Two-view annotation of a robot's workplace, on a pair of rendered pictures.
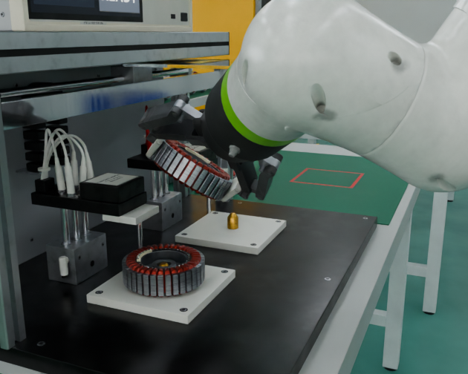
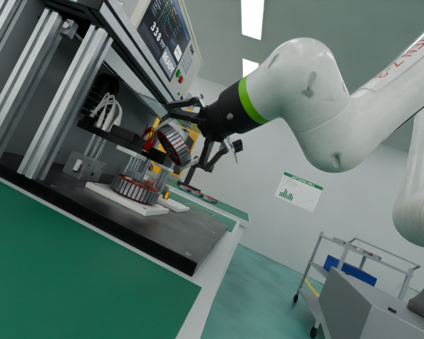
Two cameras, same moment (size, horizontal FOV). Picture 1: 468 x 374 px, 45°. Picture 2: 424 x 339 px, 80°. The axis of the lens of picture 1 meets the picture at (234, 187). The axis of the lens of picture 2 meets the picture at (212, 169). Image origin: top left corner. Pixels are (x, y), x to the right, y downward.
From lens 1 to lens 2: 0.27 m
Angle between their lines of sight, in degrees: 23
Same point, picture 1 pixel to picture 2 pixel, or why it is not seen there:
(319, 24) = (324, 48)
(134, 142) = not seen: hidden behind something
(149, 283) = (129, 189)
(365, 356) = not seen: hidden behind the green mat
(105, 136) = not seen: hidden behind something
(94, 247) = (97, 166)
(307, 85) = (310, 70)
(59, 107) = (128, 77)
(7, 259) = (62, 125)
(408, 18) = (231, 179)
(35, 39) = (137, 37)
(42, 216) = (71, 144)
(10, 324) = (41, 163)
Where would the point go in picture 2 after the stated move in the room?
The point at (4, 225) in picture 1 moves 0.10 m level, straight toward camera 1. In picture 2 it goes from (74, 105) to (83, 104)
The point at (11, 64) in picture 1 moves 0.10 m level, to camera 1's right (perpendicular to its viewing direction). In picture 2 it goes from (122, 35) to (169, 61)
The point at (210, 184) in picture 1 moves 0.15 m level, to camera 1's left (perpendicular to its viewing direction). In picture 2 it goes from (184, 153) to (123, 124)
